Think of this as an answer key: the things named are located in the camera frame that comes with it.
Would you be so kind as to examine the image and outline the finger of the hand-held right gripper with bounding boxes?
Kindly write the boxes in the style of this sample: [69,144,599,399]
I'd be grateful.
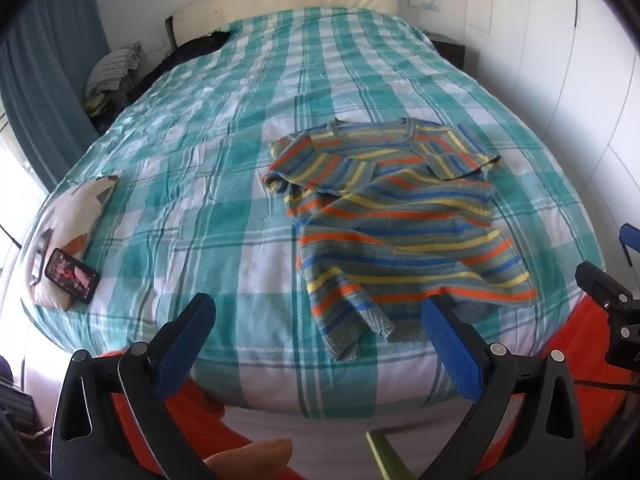
[619,222,640,268]
[575,261,640,373]

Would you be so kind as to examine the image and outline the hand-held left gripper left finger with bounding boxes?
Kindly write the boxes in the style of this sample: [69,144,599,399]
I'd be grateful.
[50,292,218,480]

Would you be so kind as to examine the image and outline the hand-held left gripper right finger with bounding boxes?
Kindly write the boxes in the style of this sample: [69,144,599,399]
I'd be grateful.
[420,296,586,480]

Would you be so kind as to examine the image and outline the striped knit sweater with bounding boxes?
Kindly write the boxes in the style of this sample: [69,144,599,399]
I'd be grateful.
[263,117,540,361]

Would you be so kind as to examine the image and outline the pile of clothes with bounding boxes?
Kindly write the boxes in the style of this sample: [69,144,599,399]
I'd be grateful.
[82,42,146,121]

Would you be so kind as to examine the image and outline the person's left hand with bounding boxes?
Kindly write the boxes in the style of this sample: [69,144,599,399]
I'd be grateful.
[202,438,294,480]

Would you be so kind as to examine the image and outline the red clothing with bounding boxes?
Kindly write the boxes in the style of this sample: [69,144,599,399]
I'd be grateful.
[107,295,633,480]

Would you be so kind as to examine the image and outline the green flat object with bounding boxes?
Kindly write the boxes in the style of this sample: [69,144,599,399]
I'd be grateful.
[365,429,416,480]

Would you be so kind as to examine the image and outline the black smartphone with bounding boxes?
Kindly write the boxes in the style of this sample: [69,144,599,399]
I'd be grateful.
[44,248,102,306]

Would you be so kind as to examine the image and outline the bed with teal plaid cover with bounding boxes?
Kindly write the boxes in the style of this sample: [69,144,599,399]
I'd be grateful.
[20,6,606,421]

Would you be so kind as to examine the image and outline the printed pillow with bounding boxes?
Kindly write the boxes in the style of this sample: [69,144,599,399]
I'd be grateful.
[22,175,121,311]

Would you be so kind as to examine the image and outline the dark striped cloth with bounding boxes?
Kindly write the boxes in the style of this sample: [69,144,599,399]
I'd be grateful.
[0,355,51,480]

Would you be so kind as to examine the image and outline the dark wooden nightstand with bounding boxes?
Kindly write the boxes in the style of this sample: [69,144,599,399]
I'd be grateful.
[425,30,467,71]

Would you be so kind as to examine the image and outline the blue curtain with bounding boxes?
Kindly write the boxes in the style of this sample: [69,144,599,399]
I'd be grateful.
[0,0,111,191]

